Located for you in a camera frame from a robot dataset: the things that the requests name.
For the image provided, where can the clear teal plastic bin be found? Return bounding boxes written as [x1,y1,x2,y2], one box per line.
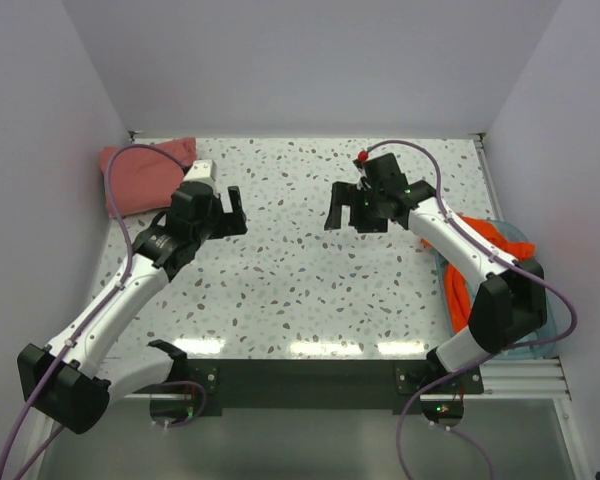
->
[432,217,561,360]

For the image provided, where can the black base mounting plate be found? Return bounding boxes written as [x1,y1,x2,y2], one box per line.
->
[128,357,485,419]

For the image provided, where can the orange t shirt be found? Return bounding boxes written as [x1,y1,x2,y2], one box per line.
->
[419,214,537,334]

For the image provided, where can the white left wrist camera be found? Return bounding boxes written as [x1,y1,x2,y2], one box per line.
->
[183,160,217,186]

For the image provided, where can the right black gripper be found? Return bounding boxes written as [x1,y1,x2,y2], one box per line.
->
[324,181,388,234]

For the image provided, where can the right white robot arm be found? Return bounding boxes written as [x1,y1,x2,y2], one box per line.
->
[324,152,547,393]

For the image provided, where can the dusty red t shirt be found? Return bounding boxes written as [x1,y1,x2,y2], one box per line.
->
[111,137,197,217]

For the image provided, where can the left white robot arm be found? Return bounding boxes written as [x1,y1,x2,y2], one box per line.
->
[17,181,247,434]

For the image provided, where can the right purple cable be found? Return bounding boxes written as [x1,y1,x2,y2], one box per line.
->
[357,140,579,480]

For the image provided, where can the aluminium frame rail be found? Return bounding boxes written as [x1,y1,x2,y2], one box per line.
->
[480,359,571,400]

